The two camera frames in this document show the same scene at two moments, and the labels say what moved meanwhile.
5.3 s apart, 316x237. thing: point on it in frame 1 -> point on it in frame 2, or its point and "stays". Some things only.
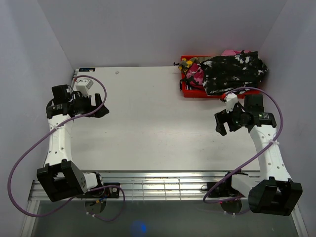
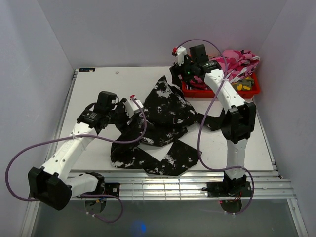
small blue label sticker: [87, 69] stays
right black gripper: [222, 116] -> [177, 70]
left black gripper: [98, 100] -> [121, 107]
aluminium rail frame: [161, 185] stays
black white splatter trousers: [223, 73] -> [160, 146]
